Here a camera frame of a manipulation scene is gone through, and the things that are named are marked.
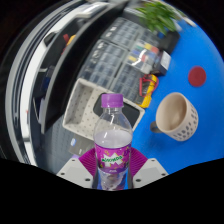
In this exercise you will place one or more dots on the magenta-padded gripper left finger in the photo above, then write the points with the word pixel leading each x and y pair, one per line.
pixel 75 170

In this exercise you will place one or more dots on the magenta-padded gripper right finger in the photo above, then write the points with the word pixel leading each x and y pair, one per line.
pixel 151 170

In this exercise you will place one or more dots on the clear purple-capped drink bottle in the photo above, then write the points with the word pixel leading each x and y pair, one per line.
pixel 112 140

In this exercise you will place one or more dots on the black card with blue spot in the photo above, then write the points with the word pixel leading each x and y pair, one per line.
pixel 81 146

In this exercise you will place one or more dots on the white pegboard tray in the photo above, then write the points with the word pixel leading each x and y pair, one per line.
pixel 80 110

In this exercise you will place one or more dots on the grey small-parts drawer cabinet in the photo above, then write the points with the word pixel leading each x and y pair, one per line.
pixel 123 31
pixel 128 83
pixel 101 63

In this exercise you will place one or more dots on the black shelf unit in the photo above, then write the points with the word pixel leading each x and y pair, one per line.
pixel 66 76

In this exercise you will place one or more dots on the flat round red coaster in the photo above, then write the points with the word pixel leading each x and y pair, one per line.
pixel 197 76

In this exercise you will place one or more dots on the drawer cabinet with coloured drawers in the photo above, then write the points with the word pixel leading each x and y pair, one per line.
pixel 145 56

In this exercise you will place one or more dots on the flat black box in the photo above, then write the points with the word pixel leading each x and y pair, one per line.
pixel 170 41

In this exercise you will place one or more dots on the green potted plant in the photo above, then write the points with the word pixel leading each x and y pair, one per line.
pixel 156 15

